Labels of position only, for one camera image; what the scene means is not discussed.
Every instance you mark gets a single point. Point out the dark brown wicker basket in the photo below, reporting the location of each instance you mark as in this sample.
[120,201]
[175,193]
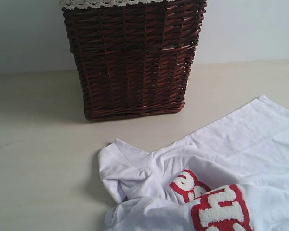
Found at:
[134,61]

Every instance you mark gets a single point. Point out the cream lace basket liner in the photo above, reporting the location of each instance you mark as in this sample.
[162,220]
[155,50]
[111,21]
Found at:
[95,4]

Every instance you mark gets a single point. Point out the white t-shirt with red print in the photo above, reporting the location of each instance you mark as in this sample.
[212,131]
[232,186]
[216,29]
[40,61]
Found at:
[231,175]

